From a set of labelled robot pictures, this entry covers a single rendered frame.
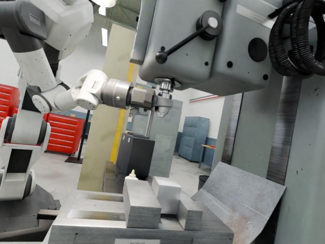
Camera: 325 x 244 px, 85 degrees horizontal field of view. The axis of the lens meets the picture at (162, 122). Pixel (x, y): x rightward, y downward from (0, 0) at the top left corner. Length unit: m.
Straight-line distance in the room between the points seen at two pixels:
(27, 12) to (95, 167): 1.86
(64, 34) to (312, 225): 0.99
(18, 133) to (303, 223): 1.14
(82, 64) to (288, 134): 9.68
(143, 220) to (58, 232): 0.14
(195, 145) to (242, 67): 7.31
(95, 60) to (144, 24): 9.41
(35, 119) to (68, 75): 8.86
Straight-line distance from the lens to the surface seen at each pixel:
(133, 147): 0.88
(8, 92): 5.62
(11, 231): 1.13
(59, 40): 0.86
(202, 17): 0.54
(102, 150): 2.29
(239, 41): 0.59
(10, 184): 1.25
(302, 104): 0.67
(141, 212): 0.36
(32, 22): 0.76
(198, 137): 7.84
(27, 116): 1.09
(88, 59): 10.01
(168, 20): 0.53
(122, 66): 2.35
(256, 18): 0.66
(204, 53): 0.54
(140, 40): 0.57
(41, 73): 0.79
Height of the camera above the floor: 1.16
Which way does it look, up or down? 2 degrees up
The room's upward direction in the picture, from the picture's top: 11 degrees clockwise
